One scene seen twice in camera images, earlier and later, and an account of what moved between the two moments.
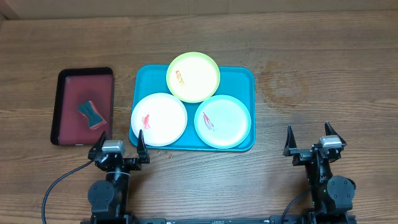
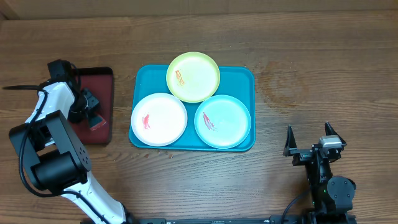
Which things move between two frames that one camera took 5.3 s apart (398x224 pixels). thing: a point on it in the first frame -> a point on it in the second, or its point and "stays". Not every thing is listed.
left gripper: [134, 163] -> [91, 102]
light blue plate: [222, 121] stays
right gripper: [300, 154] stays
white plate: [161, 117] stays
